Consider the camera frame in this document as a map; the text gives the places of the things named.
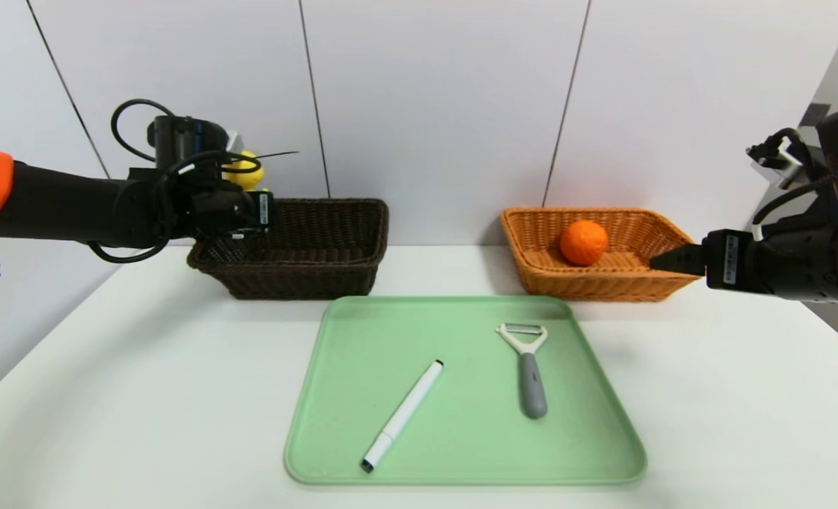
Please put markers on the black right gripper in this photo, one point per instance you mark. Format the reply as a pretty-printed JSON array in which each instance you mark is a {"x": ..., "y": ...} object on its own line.
[{"x": 728, "y": 259}]

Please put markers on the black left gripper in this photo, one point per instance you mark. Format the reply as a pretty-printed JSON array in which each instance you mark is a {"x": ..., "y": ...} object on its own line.
[{"x": 262, "y": 211}]

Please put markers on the yellow duck toy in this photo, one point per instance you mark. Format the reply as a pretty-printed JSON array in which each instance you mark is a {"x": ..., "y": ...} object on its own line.
[{"x": 245, "y": 180}]

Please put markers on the orange fruit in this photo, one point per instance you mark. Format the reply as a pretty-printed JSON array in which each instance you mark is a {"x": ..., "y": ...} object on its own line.
[{"x": 583, "y": 242}]

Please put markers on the white marker pen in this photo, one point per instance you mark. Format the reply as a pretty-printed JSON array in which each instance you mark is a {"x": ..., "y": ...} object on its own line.
[{"x": 401, "y": 417}]

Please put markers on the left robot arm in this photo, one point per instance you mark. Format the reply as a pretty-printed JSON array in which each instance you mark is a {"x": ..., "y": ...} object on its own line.
[{"x": 65, "y": 205}]

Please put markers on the orange wicker basket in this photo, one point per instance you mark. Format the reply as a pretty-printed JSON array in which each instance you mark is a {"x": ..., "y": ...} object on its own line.
[{"x": 645, "y": 276}]

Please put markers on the dark brown wicker basket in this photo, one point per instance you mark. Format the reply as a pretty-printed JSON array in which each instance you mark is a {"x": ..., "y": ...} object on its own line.
[{"x": 319, "y": 240}]

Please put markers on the thin black zip tie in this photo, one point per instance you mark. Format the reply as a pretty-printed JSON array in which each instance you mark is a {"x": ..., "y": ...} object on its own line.
[{"x": 277, "y": 154}]

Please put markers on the light green plastic tray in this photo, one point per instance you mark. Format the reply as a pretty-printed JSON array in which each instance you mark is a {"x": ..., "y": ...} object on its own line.
[{"x": 461, "y": 452}]

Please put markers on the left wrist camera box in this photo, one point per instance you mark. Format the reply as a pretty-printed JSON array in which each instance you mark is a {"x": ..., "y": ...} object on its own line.
[{"x": 233, "y": 141}]

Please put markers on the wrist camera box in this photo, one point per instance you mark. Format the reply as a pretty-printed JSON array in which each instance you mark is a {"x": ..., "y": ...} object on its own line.
[
  {"x": 233, "y": 141},
  {"x": 786, "y": 159}
]

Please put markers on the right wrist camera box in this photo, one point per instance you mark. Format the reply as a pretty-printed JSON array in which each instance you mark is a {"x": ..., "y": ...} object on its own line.
[{"x": 786, "y": 159}]

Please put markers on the small black wall fixture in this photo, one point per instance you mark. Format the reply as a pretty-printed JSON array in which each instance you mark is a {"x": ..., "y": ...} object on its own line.
[{"x": 815, "y": 115}]

